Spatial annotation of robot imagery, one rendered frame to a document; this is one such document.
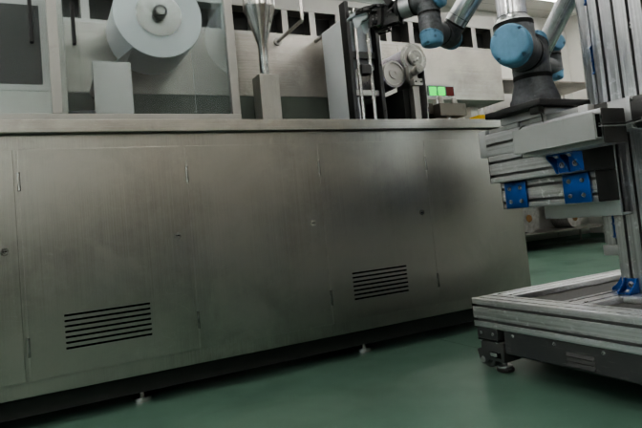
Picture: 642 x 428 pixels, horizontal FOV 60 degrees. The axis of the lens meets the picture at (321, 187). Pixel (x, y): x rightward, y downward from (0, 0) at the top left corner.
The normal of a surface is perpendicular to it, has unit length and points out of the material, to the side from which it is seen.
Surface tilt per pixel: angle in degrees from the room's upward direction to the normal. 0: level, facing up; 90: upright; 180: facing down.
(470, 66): 90
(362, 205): 90
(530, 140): 90
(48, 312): 90
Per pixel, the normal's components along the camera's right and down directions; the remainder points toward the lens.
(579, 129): -0.89, 0.06
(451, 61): 0.44, -0.10
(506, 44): -0.59, 0.14
